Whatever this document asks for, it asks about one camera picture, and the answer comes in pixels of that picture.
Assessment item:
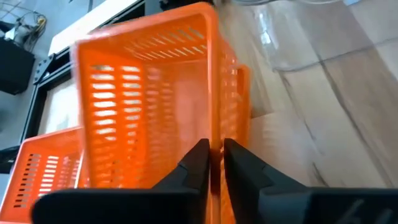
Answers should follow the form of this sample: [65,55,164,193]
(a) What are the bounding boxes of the orange plastic basket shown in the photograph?
[70,1,252,224]
[0,126,85,224]

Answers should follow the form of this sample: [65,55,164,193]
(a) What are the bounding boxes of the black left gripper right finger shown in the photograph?
[223,138,398,224]

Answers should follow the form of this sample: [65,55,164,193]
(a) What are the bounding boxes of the black equipment case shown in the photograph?
[0,37,36,96]

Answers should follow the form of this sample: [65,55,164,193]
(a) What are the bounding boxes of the floor cable bundle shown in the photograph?
[0,0,48,52]

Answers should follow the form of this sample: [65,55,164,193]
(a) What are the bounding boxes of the white panel board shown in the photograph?
[47,0,141,56]

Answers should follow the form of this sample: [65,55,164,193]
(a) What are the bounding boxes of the left clear plastic bin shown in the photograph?
[216,0,398,189]

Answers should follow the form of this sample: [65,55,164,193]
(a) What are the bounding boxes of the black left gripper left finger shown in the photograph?
[30,138,211,224]

